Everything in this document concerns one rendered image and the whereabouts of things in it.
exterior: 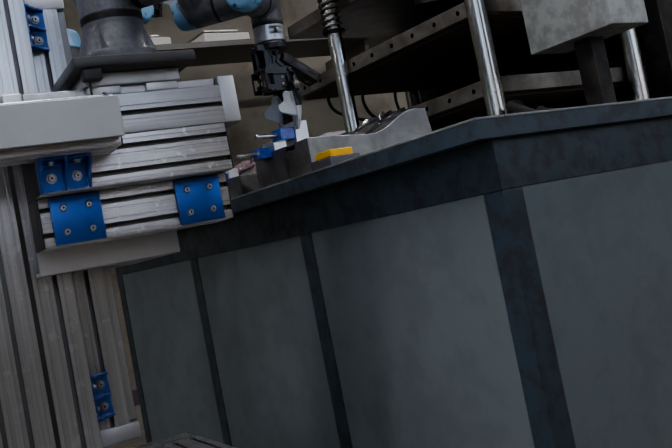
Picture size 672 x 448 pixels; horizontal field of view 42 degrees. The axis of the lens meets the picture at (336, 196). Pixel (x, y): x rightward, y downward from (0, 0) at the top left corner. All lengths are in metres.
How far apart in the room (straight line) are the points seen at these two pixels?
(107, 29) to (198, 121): 0.23
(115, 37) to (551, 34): 1.38
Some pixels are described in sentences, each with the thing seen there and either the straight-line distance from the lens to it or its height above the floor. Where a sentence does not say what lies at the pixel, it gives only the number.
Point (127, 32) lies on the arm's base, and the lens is 1.69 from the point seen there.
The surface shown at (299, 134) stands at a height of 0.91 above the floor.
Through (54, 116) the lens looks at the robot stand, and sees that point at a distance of 1.50.
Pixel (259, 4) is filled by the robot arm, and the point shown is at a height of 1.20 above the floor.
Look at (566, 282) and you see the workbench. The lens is 1.64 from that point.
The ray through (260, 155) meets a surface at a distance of 2.18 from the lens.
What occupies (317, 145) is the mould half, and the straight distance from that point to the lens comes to 2.07.
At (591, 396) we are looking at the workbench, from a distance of 1.67.
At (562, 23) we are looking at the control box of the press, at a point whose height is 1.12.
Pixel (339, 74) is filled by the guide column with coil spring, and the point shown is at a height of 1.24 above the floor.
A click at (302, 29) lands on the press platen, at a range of 3.58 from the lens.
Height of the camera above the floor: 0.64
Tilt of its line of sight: 3 degrees up
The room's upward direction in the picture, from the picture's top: 11 degrees counter-clockwise
